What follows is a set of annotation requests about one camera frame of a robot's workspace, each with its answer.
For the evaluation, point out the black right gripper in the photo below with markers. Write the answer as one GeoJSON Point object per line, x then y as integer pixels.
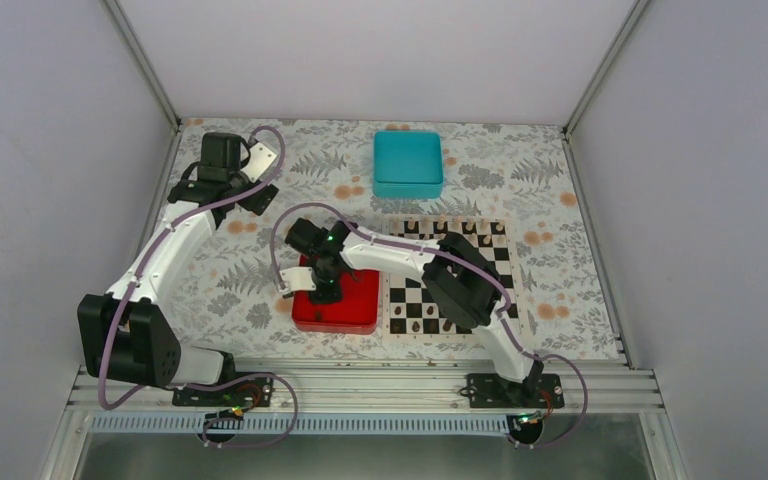
{"type": "Point", "coordinates": [333, 295]}

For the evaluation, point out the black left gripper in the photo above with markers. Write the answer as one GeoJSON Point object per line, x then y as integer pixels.
{"type": "Point", "coordinates": [258, 201]}

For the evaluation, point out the red plastic tray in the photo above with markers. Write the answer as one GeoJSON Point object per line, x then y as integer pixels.
{"type": "Point", "coordinates": [356, 313]}

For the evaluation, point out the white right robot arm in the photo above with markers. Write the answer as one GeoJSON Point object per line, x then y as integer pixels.
{"type": "Point", "coordinates": [365, 249]}

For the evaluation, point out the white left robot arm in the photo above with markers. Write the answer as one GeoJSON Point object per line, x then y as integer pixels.
{"type": "Point", "coordinates": [125, 333]}

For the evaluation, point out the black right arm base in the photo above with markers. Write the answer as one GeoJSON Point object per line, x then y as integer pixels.
{"type": "Point", "coordinates": [534, 401]}

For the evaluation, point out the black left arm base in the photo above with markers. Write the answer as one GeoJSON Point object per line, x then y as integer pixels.
{"type": "Point", "coordinates": [234, 401]}

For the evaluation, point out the row of light chess pieces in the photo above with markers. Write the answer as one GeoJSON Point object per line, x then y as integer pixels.
{"type": "Point", "coordinates": [480, 232]}

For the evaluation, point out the floral patterned table mat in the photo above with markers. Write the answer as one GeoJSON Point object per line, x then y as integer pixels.
{"type": "Point", "coordinates": [228, 300]}

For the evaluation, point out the black white chessboard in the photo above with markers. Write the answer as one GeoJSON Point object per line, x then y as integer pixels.
{"type": "Point", "coordinates": [457, 294]}

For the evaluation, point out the teal plastic box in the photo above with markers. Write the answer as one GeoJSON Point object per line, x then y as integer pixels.
{"type": "Point", "coordinates": [407, 164]}

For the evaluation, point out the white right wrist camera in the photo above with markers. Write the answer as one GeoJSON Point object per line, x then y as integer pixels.
{"type": "Point", "coordinates": [296, 279]}

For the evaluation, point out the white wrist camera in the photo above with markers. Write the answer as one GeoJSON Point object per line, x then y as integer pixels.
{"type": "Point", "coordinates": [296, 279]}
{"type": "Point", "coordinates": [260, 158]}

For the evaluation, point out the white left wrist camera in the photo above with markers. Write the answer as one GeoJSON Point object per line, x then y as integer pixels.
{"type": "Point", "coordinates": [260, 158]}

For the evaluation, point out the aluminium frame rail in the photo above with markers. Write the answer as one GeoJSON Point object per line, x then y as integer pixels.
{"type": "Point", "coordinates": [367, 420]}

